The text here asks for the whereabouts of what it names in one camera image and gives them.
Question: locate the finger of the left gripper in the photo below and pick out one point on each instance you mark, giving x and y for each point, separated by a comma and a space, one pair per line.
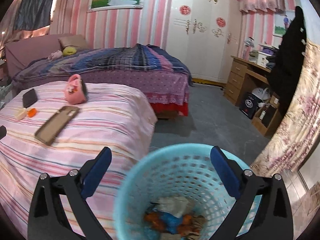
3, 132

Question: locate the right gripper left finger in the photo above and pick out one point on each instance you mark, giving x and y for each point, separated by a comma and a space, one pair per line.
47, 218

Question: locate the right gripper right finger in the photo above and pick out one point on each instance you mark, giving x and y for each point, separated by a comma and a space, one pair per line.
273, 218

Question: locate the orange peel piece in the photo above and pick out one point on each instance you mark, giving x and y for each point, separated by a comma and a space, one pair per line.
31, 112

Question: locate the black textured phone case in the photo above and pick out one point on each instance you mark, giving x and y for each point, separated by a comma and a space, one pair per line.
29, 98

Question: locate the brown phone case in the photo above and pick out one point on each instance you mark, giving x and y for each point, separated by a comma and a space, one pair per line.
48, 132

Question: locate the purple bed headboard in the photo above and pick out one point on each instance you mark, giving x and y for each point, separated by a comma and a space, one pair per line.
20, 53

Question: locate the pink piggy bank teapot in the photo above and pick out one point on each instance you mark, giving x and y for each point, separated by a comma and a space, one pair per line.
76, 90

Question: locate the pink plush toy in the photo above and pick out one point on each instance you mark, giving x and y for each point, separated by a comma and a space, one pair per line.
55, 55

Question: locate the floral beige curtain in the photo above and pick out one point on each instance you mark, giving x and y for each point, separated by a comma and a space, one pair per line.
299, 129

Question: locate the light blue plastic basket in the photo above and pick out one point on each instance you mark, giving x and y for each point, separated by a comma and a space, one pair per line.
182, 170

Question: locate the yellow plush toy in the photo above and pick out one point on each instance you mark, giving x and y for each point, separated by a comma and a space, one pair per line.
69, 50

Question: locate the pink striped bed sheet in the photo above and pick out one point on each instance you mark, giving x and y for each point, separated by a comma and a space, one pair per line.
115, 116

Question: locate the brown pillow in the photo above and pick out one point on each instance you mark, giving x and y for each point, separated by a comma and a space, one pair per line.
76, 41

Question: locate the black box under desk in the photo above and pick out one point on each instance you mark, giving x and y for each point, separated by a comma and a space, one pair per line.
249, 105

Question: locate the dark grey hanging cloth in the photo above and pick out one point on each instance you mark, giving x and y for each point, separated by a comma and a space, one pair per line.
33, 15

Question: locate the wooden desk with drawers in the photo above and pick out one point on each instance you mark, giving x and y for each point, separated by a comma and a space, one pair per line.
244, 77

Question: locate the black hanging garment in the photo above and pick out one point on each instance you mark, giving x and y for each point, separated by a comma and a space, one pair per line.
284, 76

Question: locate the purple striped bed quilt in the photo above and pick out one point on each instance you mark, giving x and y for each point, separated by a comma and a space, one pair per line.
161, 77

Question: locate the small framed photo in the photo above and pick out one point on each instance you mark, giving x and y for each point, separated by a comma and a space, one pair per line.
282, 22

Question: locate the white wardrobe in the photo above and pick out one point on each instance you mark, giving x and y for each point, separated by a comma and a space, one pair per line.
204, 35

